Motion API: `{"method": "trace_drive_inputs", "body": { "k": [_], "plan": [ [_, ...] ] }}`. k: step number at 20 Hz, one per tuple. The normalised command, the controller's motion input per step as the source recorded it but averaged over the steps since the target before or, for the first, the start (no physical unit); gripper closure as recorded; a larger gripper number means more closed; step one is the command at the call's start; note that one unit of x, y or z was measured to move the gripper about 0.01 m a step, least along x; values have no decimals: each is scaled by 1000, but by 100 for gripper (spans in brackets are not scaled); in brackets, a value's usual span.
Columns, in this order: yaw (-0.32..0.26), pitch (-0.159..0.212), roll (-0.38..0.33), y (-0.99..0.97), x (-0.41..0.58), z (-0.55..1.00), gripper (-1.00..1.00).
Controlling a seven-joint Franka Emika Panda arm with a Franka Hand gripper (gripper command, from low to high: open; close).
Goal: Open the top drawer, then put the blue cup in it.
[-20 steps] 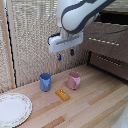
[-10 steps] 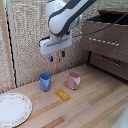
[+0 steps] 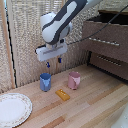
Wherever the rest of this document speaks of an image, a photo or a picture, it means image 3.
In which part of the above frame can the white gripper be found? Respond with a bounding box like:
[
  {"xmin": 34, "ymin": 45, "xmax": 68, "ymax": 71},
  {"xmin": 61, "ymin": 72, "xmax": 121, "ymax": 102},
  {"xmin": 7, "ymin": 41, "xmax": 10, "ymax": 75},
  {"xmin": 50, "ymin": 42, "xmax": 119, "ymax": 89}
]
[{"xmin": 35, "ymin": 42, "xmax": 69, "ymax": 69}]

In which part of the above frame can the blue cup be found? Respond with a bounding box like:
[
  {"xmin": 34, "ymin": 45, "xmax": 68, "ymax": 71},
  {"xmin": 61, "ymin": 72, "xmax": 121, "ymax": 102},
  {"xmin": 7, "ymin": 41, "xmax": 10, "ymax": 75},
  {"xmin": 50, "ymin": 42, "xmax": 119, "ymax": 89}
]
[{"xmin": 39, "ymin": 72, "xmax": 53, "ymax": 93}]

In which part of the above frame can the long silver drawer handle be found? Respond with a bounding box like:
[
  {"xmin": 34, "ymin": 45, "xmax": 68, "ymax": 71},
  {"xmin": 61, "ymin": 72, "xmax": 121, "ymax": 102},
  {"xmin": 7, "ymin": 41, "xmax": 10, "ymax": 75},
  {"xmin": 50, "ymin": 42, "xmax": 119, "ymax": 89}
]
[{"xmin": 88, "ymin": 36, "xmax": 121, "ymax": 47}]

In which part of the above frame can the grey robot base corner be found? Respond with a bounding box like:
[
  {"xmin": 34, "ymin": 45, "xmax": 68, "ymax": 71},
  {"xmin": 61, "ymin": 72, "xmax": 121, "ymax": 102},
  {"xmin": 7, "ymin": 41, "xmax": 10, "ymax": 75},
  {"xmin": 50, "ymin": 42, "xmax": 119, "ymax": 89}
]
[{"xmin": 110, "ymin": 104, "xmax": 128, "ymax": 128}]

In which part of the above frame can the pink cup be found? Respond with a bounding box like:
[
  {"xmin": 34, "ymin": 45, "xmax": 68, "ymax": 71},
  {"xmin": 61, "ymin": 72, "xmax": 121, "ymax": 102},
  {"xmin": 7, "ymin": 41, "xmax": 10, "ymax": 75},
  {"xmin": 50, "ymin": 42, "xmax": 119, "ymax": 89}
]
[{"xmin": 67, "ymin": 71, "xmax": 82, "ymax": 91}]

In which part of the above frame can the dark brown drawer cabinet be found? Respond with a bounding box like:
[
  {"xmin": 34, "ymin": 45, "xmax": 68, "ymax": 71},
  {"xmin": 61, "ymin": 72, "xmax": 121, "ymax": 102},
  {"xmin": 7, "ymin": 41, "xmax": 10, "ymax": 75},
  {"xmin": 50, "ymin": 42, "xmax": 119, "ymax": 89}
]
[{"xmin": 81, "ymin": 9, "xmax": 128, "ymax": 82}]

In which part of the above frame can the woven screen panel beside cabinet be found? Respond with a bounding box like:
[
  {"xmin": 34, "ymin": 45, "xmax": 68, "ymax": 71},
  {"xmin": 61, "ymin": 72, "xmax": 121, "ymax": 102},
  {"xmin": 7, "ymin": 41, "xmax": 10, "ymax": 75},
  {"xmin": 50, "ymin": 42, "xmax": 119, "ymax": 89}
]
[{"xmin": 62, "ymin": 0, "xmax": 128, "ymax": 73}]

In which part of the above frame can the yellow rectangular block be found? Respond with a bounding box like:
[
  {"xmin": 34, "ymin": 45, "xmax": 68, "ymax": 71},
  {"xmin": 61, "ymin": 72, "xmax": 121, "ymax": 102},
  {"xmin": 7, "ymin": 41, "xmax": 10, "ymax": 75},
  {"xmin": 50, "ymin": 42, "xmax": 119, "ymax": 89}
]
[{"xmin": 54, "ymin": 88, "xmax": 71, "ymax": 102}]

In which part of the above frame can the wide woven screen panel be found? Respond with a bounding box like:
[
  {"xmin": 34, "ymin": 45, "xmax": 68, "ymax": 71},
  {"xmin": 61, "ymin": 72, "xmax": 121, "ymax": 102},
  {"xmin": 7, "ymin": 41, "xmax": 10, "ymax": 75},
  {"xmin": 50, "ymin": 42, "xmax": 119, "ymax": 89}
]
[{"xmin": 7, "ymin": 0, "xmax": 63, "ymax": 88}]

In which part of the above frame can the narrow woven screen panel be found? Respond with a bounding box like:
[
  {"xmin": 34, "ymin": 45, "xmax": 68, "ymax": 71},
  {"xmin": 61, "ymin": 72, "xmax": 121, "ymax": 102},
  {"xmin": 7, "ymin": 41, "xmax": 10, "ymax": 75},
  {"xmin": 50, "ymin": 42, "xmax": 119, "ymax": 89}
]
[{"xmin": 0, "ymin": 0, "xmax": 13, "ymax": 94}]

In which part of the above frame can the white patterned plate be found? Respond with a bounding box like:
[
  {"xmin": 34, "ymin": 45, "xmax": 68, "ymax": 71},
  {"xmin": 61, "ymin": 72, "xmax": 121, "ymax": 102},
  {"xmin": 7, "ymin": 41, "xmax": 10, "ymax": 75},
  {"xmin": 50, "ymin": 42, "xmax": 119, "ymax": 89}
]
[{"xmin": 0, "ymin": 92, "xmax": 34, "ymax": 128}]

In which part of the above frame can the thin wooden screen post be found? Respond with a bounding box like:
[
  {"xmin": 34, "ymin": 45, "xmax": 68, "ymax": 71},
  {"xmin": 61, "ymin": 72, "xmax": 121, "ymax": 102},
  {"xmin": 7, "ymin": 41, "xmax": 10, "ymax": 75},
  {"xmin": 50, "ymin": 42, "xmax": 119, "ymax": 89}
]
[{"xmin": 55, "ymin": 0, "xmax": 68, "ymax": 76}]

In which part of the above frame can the wooden screen post black-edged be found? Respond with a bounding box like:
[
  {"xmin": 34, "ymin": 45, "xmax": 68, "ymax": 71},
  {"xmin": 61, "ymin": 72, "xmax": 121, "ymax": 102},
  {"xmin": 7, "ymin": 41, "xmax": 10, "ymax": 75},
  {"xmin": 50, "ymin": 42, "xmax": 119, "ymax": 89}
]
[{"xmin": 0, "ymin": 0, "xmax": 18, "ymax": 90}]

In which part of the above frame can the short silver drawer handle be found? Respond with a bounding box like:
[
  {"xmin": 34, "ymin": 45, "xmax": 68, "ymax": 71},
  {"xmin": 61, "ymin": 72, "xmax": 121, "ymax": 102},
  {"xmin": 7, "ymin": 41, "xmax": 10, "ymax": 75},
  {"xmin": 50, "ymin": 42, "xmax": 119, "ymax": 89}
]
[{"xmin": 96, "ymin": 55, "xmax": 123, "ymax": 68}]

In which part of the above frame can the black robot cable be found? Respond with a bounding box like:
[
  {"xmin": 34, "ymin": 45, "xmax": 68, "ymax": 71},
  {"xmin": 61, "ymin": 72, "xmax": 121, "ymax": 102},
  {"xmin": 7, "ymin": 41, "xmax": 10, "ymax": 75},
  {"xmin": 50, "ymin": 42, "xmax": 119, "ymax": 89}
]
[{"xmin": 65, "ymin": 4, "xmax": 128, "ymax": 46}]

